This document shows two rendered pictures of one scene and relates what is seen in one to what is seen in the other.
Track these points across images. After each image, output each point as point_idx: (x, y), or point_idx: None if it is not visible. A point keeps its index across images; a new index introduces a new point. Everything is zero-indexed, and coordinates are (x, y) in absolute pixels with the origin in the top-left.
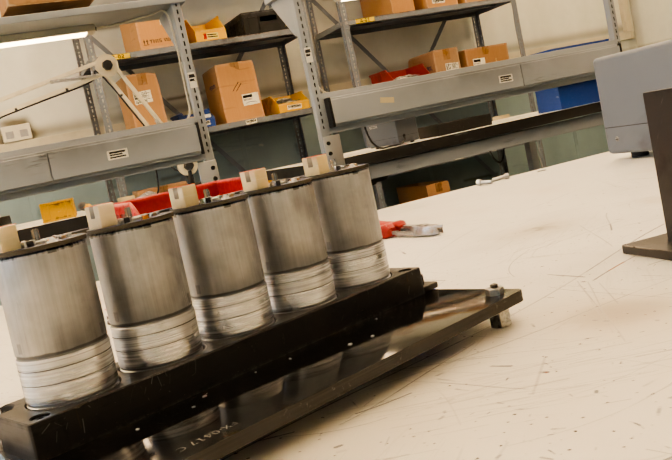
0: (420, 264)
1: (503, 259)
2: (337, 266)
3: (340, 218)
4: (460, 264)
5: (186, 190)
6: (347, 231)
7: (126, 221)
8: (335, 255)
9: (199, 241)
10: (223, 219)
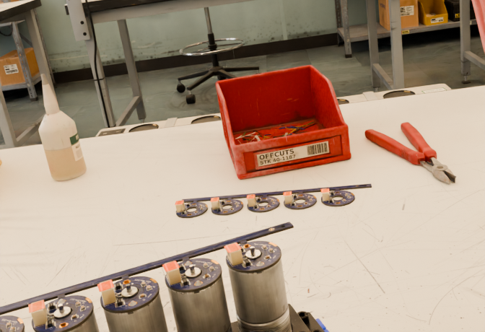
0: (395, 242)
1: (449, 278)
2: (242, 328)
3: (245, 301)
4: (417, 265)
5: (105, 294)
6: (249, 311)
7: (50, 325)
8: (241, 321)
9: (112, 329)
10: (127, 321)
